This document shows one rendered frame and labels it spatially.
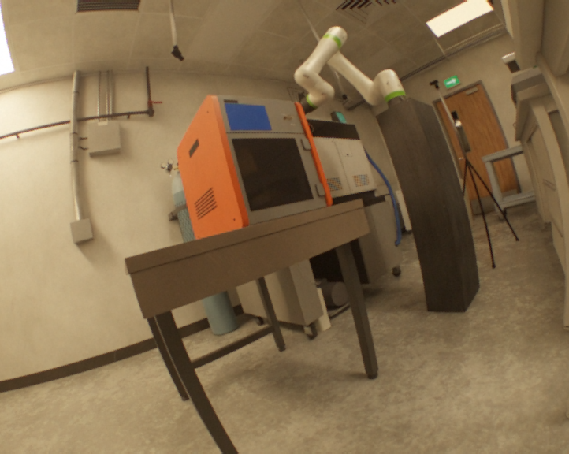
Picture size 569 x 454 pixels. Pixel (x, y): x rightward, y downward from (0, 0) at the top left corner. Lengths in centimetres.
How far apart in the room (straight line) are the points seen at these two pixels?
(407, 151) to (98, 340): 258
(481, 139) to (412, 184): 357
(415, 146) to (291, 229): 91
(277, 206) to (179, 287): 38
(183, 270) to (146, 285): 8
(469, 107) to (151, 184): 482
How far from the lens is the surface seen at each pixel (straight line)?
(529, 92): 103
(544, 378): 102
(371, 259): 195
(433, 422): 90
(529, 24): 50
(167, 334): 61
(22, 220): 257
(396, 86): 153
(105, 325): 237
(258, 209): 71
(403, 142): 141
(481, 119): 491
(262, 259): 59
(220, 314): 211
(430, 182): 135
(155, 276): 51
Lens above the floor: 68
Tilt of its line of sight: 1 degrees up
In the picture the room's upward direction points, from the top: 16 degrees counter-clockwise
